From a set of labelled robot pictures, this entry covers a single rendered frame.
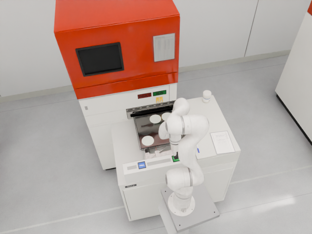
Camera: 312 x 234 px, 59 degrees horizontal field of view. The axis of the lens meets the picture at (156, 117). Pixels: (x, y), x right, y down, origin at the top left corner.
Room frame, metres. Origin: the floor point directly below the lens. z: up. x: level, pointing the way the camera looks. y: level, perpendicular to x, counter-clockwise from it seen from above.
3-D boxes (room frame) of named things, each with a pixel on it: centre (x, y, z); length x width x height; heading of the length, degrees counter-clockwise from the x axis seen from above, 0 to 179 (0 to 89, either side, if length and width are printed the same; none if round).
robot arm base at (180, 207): (0.81, -0.15, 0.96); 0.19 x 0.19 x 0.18
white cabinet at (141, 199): (1.37, -0.11, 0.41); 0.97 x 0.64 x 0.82; 100
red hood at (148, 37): (1.96, 0.27, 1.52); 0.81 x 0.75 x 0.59; 100
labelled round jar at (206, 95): (1.70, -0.45, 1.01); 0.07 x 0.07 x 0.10
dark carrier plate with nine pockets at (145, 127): (1.46, -0.01, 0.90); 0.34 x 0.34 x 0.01; 10
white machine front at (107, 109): (1.65, 0.21, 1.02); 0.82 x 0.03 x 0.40; 100
